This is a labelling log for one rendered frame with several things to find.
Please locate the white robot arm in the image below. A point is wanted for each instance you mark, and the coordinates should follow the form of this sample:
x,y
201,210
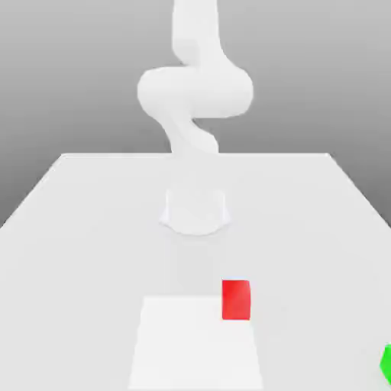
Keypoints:
x,y
195,91

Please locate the small red cube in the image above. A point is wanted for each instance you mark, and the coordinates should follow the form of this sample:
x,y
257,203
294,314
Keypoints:
x,y
235,300

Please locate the small green cube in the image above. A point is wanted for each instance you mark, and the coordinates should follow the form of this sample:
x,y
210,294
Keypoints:
x,y
386,363

